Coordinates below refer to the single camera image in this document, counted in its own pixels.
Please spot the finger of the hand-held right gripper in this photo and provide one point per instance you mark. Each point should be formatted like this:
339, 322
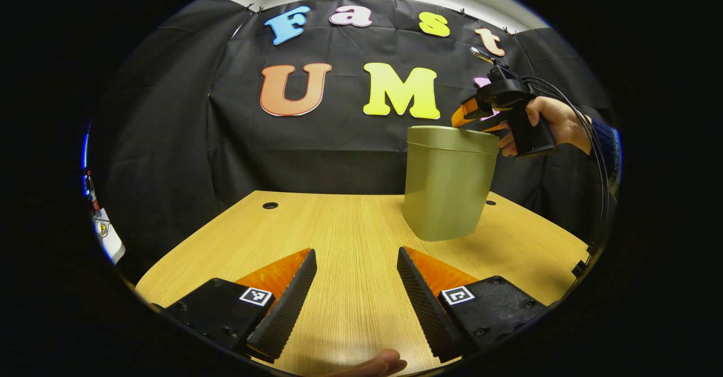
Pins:
464, 112
492, 126

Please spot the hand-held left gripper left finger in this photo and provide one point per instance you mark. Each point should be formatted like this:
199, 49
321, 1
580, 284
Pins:
288, 306

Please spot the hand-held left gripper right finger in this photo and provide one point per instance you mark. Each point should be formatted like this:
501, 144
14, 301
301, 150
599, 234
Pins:
426, 306

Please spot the green desktop garbage bin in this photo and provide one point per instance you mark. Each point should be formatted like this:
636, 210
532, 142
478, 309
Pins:
446, 190

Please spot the wooden desktop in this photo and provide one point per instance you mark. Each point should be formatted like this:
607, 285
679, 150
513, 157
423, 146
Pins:
339, 235

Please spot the black backdrop cloth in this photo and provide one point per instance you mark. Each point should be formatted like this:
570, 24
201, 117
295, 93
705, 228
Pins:
316, 151

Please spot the white side table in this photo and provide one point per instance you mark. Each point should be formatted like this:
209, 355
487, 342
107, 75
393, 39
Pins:
113, 247

